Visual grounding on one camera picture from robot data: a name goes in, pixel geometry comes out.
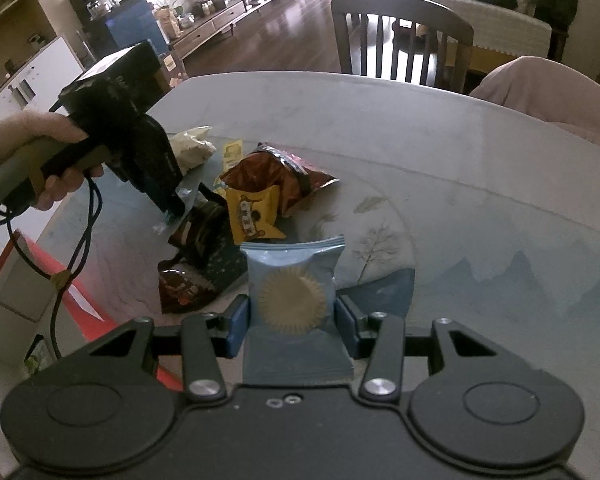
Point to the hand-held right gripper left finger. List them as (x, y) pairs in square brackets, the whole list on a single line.
[(237, 327)]

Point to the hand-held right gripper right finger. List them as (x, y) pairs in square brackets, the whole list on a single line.
[(345, 327)]

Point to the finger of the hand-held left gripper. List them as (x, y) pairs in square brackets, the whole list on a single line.
[(170, 205)]

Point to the dark glossy snack packet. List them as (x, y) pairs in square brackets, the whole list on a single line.
[(210, 240)]

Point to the blue snack packet gold circle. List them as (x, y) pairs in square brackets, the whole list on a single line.
[(290, 300)]

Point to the yellow cartoon jelly pouch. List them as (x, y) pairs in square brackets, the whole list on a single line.
[(233, 154)]

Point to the red and white cardboard box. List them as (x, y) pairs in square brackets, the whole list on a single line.
[(15, 285)]

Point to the person's left hand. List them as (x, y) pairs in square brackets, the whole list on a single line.
[(25, 130)]

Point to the pale cream snack packet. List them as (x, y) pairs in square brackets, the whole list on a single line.
[(192, 147)]

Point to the brown glossy snack packet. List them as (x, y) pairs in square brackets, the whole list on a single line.
[(185, 290)]

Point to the black cabinet blue front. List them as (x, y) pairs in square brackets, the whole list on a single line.
[(125, 25)]

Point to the yellow square snack packet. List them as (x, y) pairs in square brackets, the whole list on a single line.
[(252, 215)]

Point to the brown chips bag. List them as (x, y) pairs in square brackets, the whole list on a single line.
[(275, 175)]

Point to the wooden shelf white cabinet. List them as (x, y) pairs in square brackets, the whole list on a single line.
[(15, 30)]

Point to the wooden television console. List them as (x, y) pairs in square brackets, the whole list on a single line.
[(230, 15)]

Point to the green snack packet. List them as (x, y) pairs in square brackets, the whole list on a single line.
[(40, 357)]

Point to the dark wooden slatted chair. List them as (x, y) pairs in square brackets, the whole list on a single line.
[(400, 25)]

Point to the pink covered chair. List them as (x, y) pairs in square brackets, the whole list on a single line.
[(555, 95)]

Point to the beige sofa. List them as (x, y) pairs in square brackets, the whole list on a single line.
[(500, 25)]

